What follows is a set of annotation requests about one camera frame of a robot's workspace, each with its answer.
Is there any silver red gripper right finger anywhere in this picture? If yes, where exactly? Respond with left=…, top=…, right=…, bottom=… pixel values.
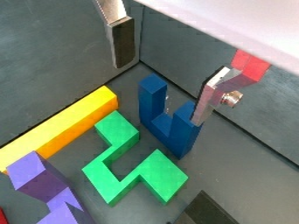
left=190, top=50, right=269, bottom=126

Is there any red insertion board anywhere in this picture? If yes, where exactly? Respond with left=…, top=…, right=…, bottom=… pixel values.
left=0, top=207, right=8, bottom=224

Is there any blue U-shaped block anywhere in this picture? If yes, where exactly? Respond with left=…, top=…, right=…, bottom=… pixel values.
left=137, top=73, right=201, bottom=159

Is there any purple U-shaped block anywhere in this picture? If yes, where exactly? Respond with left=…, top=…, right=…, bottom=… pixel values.
left=6, top=151, right=96, bottom=224

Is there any green zigzag block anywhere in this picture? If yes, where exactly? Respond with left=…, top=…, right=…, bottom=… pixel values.
left=81, top=111, right=188, bottom=206

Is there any yellow long bar block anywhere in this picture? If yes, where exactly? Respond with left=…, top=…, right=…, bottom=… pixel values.
left=0, top=86, right=117, bottom=173

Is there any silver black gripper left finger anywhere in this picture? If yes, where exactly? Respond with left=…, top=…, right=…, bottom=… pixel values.
left=92, top=0, right=136, bottom=68

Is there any black angle bracket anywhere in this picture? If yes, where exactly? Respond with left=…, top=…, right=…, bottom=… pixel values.
left=166, top=191, right=238, bottom=224

